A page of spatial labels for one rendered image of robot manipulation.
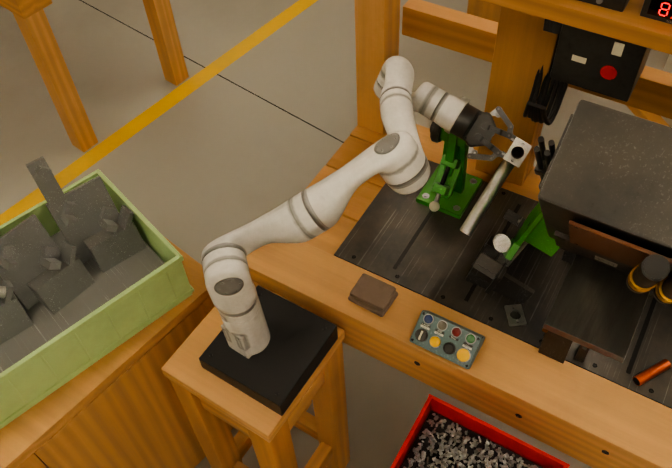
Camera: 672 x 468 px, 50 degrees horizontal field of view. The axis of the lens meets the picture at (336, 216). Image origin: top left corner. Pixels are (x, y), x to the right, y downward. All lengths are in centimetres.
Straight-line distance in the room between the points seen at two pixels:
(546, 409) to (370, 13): 105
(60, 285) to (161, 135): 175
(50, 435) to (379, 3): 132
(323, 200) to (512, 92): 67
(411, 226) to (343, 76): 195
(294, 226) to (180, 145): 215
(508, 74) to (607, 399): 79
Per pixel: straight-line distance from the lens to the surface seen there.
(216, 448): 213
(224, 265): 144
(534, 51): 176
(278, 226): 140
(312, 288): 178
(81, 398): 188
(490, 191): 173
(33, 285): 195
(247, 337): 163
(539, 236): 159
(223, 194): 323
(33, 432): 189
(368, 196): 198
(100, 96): 390
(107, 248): 197
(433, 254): 184
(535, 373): 170
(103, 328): 184
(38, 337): 194
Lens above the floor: 237
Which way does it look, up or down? 50 degrees down
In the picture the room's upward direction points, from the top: 4 degrees counter-clockwise
